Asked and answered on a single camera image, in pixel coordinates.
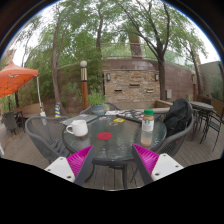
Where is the black backpack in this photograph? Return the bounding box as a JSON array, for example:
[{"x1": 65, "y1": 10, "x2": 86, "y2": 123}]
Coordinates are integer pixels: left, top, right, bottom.
[{"x1": 163, "y1": 98, "x2": 192, "y2": 137}]

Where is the orange patio umbrella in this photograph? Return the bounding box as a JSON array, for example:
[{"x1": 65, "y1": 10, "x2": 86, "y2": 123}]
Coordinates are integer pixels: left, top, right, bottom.
[{"x1": 0, "y1": 62, "x2": 38, "y2": 97}]

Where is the dark chair far left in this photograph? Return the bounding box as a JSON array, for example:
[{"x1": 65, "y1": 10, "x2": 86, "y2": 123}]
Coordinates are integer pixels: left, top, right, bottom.
[{"x1": 2, "y1": 111, "x2": 24, "y2": 134}]

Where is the grey metal mesh chair left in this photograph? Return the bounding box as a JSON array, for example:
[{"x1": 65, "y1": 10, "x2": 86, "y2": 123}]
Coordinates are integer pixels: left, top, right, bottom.
[{"x1": 25, "y1": 116, "x2": 70, "y2": 163}]

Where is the grey metal chair right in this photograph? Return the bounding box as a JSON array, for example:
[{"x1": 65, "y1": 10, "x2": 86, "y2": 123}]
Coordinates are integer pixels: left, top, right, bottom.
[{"x1": 151, "y1": 114, "x2": 195, "y2": 158}]

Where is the black magazine on table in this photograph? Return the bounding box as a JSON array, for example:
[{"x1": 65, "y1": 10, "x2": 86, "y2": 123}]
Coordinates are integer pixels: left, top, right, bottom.
[{"x1": 117, "y1": 109, "x2": 160, "y2": 123}]

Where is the yellow card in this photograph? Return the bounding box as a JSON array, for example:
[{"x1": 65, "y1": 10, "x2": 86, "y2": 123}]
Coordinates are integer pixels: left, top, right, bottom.
[{"x1": 114, "y1": 118, "x2": 125, "y2": 123}]

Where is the white ceramic mug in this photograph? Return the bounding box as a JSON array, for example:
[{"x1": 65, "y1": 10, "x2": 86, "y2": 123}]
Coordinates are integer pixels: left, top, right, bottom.
[{"x1": 66, "y1": 120, "x2": 88, "y2": 137}]

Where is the red round coaster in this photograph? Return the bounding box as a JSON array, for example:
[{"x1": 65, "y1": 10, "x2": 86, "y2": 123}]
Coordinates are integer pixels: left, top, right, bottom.
[{"x1": 97, "y1": 132, "x2": 112, "y2": 140}]

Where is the Starbucks glass bottle green lid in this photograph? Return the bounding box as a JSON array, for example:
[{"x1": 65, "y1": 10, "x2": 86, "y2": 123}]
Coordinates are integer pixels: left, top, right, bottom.
[{"x1": 141, "y1": 109, "x2": 154, "y2": 146}]

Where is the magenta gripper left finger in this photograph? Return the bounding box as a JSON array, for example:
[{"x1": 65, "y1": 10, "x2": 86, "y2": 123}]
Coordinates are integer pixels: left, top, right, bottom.
[{"x1": 44, "y1": 144, "x2": 96, "y2": 187}]

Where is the striped folded umbrella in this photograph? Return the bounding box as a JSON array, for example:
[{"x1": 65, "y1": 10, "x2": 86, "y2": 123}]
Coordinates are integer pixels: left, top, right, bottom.
[{"x1": 55, "y1": 102, "x2": 61, "y2": 118}]

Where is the grey laptop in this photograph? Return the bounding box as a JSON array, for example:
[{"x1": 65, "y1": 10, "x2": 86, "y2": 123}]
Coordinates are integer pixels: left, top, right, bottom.
[{"x1": 62, "y1": 114, "x2": 97, "y2": 126}]

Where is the far black metal chair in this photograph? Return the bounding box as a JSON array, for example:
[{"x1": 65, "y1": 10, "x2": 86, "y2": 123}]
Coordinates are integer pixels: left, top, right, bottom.
[{"x1": 201, "y1": 109, "x2": 224, "y2": 144}]

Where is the potted plant blue pot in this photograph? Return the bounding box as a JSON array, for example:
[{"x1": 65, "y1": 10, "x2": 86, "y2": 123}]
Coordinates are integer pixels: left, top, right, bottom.
[{"x1": 88, "y1": 90, "x2": 105, "y2": 116}]

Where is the round glass patio table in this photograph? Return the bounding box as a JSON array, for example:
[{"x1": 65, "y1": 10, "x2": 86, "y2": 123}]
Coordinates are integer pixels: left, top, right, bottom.
[{"x1": 61, "y1": 110, "x2": 168, "y2": 190}]

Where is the wooden lamp post white globe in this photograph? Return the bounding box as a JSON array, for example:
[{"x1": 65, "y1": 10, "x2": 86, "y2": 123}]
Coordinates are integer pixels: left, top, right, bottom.
[{"x1": 80, "y1": 60, "x2": 88, "y2": 109}]

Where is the far round patio table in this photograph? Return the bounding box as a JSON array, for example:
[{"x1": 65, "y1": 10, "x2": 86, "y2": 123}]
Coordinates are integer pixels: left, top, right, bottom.
[{"x1": 190, "y1": 101, "x2": 214, "y2": 139}]

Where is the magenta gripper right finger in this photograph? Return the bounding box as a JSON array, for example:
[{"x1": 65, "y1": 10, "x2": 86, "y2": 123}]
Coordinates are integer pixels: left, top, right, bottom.
[{"x1": 131, "y1": 143, "x2": 184, "y2": 186}]

